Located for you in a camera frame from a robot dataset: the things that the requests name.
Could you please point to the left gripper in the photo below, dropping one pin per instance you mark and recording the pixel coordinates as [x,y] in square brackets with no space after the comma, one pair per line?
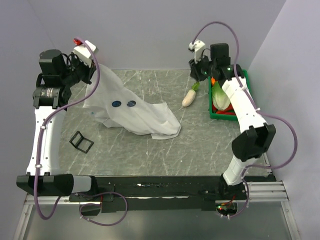
[90,71]

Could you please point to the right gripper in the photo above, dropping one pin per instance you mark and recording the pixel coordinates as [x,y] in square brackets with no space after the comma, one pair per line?
[194,67]

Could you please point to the blue round brooch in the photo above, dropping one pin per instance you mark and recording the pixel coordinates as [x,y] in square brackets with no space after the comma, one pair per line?
[131,103]
[116,103]

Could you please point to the white t-shirt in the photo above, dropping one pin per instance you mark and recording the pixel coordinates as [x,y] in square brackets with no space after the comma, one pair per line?
[155,119]

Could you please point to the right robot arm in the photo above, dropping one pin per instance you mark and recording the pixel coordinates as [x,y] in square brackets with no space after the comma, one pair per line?
[256,134]

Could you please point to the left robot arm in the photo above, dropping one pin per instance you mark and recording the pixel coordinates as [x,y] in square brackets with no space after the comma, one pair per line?
[59,72]

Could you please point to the white toy radish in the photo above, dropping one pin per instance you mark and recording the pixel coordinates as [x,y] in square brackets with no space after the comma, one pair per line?
[191,95]

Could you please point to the toy napa cabbage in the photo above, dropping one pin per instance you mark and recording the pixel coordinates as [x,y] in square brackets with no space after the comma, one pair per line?
[220,99]

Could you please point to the green plastic crate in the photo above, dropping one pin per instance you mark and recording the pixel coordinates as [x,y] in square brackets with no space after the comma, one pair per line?
[212,110]

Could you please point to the red toy chili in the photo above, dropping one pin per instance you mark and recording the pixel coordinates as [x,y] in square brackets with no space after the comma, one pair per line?
[227,111]

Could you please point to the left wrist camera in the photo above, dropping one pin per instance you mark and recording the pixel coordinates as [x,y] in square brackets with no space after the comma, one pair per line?
[81,51]

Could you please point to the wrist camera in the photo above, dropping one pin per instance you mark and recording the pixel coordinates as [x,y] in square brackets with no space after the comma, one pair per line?
[197,48]
[81,51]

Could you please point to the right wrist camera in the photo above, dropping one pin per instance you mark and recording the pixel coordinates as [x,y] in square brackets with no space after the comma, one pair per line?
[197,48]

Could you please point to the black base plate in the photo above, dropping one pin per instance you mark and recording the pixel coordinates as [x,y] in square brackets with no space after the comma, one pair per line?
[149,193]

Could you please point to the aluminium rail frame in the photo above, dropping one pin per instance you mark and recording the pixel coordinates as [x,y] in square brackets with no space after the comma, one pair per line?
[259,189]

